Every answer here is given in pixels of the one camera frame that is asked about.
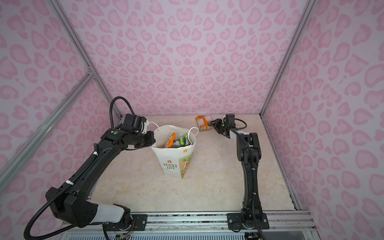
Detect orange snack packet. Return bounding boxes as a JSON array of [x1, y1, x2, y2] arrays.
[[195, 115, 214, 132]]

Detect white paper bag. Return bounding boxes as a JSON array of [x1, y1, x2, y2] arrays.
[[151, 125, 199, 179]]

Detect green candy packet bottom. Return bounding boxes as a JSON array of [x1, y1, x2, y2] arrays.
[[172, 133, 191, 148]]

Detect red yellow candy packet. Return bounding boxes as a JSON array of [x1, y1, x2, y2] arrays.
[[164, 133, 176, 148]]

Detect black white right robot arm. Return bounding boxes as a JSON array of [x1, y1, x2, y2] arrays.
[[208, 114, 270, 237]]

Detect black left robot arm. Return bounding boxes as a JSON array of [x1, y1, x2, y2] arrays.
[[46, 128, 156, 230]]

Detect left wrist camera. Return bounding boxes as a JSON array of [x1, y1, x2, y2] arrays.
[[121, 114, 149, 134]]

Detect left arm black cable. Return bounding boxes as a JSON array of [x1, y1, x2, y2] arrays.
[[23, 96, 136, 240]]

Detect aluminium frame post right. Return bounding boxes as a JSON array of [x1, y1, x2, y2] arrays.
[[260, 0, 318, 119]]

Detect aluminium frame post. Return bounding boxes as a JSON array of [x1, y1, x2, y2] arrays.
[[260, 0, 318, 119], [46, 0, 113, 104]]

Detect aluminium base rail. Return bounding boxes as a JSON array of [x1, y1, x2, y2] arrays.
[[58, 211, 320, 240]]

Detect aluminium frame post left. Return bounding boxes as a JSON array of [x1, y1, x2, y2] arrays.
[[46, 0, 113, 104]]

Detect aluminium diagonal frame bar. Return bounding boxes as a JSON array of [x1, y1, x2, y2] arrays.
[[1, 71, 94, 193]]

